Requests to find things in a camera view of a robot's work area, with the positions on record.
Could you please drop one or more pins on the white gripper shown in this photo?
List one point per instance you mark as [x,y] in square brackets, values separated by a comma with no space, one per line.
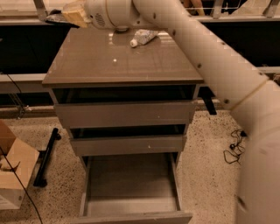
[96,13]

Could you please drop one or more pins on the blue rxbar blueberry packet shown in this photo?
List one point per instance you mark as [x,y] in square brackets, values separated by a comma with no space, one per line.
[56,17]

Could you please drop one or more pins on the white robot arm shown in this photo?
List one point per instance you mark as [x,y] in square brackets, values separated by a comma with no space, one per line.
[251,97]

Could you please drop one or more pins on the grey drawer cabinet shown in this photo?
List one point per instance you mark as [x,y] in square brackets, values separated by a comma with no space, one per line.
[94,66]

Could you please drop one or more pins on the middle grey drawer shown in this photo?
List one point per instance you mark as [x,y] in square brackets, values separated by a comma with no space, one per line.
[127,145]

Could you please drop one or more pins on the top grey drawer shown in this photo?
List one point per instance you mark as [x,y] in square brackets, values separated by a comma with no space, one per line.
[103,115]

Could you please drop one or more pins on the open bottom grey drawer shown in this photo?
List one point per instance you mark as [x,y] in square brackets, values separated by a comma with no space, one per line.
[131,189]

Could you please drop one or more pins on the white ceramic bowl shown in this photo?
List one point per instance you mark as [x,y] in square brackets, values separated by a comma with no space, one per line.
[122,29]

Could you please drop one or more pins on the plastic water bottle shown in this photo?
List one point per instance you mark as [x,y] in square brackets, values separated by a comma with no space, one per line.
[142,37]

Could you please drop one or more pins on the cardboard box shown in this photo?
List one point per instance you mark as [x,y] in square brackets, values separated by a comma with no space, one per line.
[17,163]

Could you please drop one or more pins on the black left stand leg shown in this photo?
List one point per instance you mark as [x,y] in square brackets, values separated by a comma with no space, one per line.
[45,155]

